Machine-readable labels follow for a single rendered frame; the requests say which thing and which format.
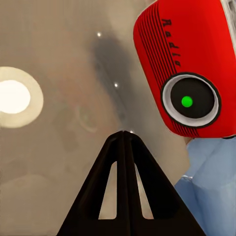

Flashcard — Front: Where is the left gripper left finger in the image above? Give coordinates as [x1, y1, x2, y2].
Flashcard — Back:
[57, 131, 131, 236]

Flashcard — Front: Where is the radio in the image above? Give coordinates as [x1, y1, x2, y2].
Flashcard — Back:
[133, 0, 236, 139]

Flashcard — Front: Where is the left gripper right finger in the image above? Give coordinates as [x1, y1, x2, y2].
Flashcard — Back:
[123, 131, 206, 236]

